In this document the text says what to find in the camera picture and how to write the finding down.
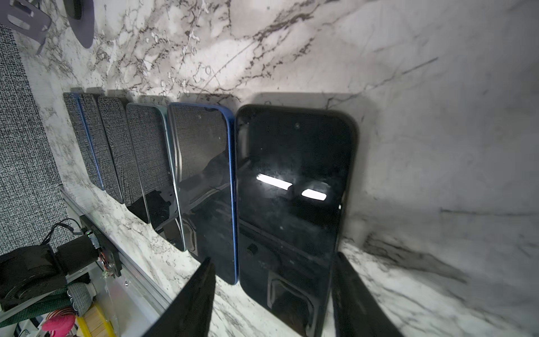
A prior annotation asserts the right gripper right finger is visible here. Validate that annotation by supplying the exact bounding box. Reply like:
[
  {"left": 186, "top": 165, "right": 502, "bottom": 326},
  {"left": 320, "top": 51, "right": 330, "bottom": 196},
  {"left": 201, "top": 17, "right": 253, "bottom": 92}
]
[{"left": 331, "top": 252, "right": 402, "bottom": 336}]

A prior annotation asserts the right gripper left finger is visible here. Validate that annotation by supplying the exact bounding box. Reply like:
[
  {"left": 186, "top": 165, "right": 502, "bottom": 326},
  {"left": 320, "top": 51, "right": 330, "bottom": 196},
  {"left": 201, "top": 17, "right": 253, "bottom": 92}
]
[{"left": 144, "top": 258, "right": 216, "bottom": 336}]

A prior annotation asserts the black textured-back phone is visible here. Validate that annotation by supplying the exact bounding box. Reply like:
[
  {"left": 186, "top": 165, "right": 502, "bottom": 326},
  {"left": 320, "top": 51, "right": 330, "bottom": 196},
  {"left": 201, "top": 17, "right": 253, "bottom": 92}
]
[{"left": 236, "top": 105, "right": 358, "bottom": 336}]

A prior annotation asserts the blue-cased phone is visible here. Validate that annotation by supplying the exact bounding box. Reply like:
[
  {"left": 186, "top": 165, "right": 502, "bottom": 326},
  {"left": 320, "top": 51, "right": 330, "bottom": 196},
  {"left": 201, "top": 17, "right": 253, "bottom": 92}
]
[{"left": 168, "top": 103, "right": 239, "bottom": 284}]

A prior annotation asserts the green-edged phone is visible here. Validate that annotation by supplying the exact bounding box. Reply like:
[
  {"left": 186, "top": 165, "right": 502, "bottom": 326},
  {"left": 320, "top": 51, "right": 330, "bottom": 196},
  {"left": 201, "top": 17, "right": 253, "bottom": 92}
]
[{"left": 126, "top": 103, "right": 185, "bottom": 251}]

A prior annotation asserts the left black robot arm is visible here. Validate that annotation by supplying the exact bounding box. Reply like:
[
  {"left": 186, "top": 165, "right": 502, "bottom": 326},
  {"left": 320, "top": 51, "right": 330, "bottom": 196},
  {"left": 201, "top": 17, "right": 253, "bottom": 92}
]
[{"left": 1, "top": 236, "right": 99, "bottom": 311}]

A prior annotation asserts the grey round stand front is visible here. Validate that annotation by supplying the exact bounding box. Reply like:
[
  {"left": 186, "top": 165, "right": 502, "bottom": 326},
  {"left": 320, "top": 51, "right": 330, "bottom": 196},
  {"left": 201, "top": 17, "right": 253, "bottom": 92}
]
[{"left": 1, "top": 0, "right": 95, "bottom": 55}]

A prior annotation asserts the aluminium front rail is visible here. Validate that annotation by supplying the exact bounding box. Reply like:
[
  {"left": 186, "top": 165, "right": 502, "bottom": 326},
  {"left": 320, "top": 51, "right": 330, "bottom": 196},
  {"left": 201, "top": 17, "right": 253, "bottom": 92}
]
[{"left": 59, "top": 186, "right": 172, "bottom": 336}]

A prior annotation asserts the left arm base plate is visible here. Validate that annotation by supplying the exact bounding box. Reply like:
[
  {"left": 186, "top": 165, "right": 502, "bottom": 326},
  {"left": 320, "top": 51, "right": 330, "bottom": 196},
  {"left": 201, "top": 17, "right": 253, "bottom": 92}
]
[{"left": 80, "top": 215, "right": 122, "bottom": 277}]

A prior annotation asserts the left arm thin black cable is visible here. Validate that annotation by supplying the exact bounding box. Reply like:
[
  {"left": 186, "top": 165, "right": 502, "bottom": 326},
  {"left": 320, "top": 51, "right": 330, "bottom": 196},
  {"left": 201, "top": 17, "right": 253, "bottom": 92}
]
[{"left": 39, "top": 218, "right": 83, "bottom": 246}]

